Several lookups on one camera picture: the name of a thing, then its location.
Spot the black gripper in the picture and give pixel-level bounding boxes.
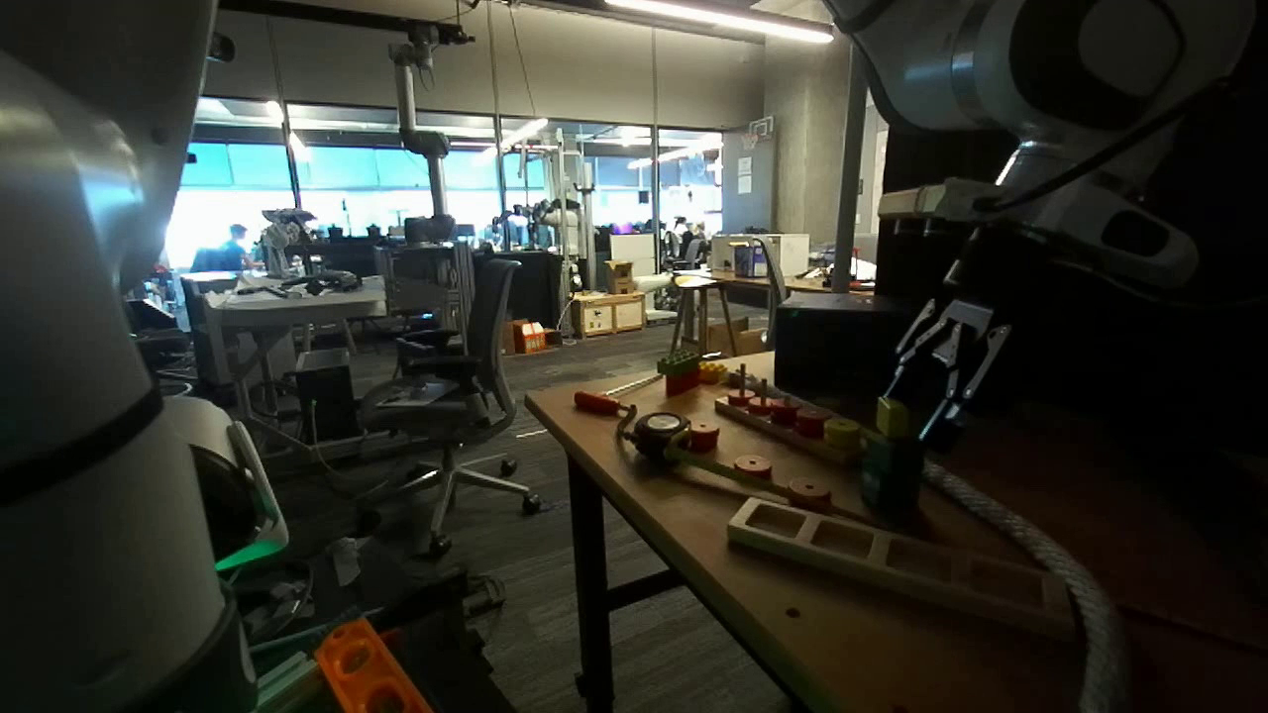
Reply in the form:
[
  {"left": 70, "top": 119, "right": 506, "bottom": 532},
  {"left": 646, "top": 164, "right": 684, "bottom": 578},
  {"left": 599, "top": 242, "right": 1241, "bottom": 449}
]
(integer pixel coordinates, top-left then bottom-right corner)
[{"left": 880, "top": 226, "right": 1028, "bottom": 449}]

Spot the yellow square block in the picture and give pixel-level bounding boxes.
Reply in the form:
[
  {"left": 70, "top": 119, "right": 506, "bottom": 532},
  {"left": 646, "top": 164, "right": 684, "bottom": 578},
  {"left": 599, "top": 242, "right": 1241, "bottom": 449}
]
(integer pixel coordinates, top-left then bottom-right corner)
[{"left": 871, "top": 392, "right": 916, "bottom": 441}]

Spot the green square block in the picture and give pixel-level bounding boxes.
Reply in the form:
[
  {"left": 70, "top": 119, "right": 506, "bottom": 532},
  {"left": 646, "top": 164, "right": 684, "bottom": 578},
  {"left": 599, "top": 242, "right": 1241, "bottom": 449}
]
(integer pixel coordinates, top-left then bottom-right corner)
[{"left": 864, "top": 433, "right": 929, "bottom": 483}]

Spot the orange perforated plastic block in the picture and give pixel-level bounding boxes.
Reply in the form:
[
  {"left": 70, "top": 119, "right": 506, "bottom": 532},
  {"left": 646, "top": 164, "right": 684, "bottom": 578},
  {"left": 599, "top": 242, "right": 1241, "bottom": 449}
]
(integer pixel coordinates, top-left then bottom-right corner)
[{"left": 311, "top": 614, "right": 435, "bottom": 713}]

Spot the black box on table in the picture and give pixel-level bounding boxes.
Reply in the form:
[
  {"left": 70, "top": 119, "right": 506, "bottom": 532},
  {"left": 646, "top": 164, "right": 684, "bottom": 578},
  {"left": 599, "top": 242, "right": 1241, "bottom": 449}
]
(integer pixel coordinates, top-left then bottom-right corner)
[{"left": 772, "top": 289, "right": 916, "bottom": 404}]

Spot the wooden peg board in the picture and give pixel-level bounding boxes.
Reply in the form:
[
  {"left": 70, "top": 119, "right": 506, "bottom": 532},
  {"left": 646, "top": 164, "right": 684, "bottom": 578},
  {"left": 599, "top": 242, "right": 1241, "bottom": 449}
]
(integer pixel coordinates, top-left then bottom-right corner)
[{"left": 708, "top": 375, "right": 887, "bottom": 471}]

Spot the grey metal pole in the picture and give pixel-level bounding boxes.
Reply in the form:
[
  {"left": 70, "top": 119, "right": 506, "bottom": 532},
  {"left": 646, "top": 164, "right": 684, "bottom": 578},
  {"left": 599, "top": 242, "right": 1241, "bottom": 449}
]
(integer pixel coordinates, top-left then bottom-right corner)
[{"left": 827, "top": 50, "right": 880, "bottom": 297}]

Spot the white equipment box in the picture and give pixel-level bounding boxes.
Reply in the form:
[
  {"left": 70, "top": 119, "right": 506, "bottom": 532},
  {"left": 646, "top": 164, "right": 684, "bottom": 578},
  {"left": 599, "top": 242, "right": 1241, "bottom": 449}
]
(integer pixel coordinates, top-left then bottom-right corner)
[{"left": 708, "top": 228, "right": 815, "bottom": 286}]

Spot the white wooden compartment tray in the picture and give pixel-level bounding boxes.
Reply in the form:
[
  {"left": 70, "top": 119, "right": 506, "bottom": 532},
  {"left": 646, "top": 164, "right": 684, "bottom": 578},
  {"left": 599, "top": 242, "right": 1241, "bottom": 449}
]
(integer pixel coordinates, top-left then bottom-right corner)
[{"left": 727, "top": 496, "right": 1083, "bottom": 646}]

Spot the wooden stool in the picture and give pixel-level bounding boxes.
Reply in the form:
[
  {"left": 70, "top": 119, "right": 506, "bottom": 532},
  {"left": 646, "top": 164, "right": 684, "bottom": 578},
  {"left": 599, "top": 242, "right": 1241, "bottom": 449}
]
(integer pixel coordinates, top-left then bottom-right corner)
[{"left": 666, "top": 264, "right": 744, "bottom": 360}]

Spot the black tape measure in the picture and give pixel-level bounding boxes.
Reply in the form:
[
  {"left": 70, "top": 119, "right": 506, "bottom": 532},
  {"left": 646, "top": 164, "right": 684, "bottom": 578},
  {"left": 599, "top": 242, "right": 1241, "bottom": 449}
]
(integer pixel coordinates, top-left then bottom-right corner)
[{"left": 612, "top": 401, "right": 797, "bottom": 510}]

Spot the cardboard box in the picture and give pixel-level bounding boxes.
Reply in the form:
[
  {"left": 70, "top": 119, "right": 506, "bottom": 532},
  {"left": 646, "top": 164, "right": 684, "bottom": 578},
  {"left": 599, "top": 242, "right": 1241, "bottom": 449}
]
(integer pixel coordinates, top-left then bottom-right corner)
[{"left": 568, "top": 289, "right": 650, "bottom": 342}]

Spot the long ceiling light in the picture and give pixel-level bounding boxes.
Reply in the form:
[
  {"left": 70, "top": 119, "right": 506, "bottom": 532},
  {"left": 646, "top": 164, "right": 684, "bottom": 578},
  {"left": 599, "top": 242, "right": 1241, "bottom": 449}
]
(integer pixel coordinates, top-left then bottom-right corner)
[{"left": 601, "top": 0, "right": 840, "bottom": 50}]

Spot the small orange box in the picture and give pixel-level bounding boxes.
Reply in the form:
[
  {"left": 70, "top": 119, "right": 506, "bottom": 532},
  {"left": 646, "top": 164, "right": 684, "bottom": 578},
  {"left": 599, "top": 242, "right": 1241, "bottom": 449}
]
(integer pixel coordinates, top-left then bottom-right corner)
[{"left": 506, "top": 315, "right": 555, "bottom": 356}]

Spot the grey office chair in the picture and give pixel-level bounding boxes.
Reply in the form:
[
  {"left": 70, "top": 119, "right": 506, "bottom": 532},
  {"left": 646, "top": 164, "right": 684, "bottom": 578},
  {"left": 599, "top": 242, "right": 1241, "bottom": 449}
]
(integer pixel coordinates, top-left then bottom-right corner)
[{"left": 356, "top": 245, "right": 546, "bottom": 557}]

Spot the ceiling hung pipe fixture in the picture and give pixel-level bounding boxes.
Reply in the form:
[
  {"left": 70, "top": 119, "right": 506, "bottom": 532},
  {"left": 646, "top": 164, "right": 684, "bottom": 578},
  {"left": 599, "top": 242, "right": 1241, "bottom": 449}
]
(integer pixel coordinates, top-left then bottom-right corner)
[{"left": 387, "top": 24, "right": 461, "bottom": 222}]

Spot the black case under desk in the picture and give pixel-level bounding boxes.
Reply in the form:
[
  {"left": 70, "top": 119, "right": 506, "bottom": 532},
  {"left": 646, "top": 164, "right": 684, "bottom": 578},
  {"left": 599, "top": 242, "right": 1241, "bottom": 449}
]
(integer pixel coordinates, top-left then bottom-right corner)
[{"left": 291, "top": 346, "right": 366, "bottom": 445}]

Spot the white office desk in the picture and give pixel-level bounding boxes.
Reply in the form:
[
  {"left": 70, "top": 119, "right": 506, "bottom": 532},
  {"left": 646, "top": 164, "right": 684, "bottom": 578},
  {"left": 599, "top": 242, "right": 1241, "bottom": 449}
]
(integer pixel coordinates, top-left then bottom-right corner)
[{"left": 184, "top": 278, "right": 387, "bottom": 413}]

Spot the seated person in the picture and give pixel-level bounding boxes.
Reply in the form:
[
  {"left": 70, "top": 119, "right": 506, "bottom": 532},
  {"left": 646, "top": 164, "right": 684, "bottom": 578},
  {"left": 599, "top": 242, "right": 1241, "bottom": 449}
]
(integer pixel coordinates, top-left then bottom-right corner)
[{"left": 209, "top": 218, "right": 254, "bottom": 275}]

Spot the yellow wooden ring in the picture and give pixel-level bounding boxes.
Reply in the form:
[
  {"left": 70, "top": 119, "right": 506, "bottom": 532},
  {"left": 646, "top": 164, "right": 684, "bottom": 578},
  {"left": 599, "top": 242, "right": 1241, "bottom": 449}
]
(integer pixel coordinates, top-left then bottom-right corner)
[{"left": 822, "top": 417, "right": 867, "bottom": 462}]

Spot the white braided rope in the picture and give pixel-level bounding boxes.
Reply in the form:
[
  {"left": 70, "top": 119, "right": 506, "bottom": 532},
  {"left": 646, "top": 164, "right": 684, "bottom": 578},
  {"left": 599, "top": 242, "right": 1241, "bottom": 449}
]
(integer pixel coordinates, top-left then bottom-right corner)
[{"left": 925, "top": 458, "right": 1139, "bottom": 713}]

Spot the red handled screwdriver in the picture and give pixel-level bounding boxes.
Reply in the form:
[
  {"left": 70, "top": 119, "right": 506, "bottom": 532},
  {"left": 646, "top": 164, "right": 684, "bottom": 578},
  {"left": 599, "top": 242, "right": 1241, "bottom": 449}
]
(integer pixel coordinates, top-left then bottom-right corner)
[{"left": 570, "top": 385, "right": 634, "bottom": 418}]

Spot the black metal table frame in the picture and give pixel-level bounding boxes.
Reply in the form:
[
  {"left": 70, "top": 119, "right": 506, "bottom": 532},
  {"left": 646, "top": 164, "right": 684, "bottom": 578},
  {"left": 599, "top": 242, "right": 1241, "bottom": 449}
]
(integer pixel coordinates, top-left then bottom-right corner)
[{"left": 562, "top": 449, "right": 688, "bottom": 713}]

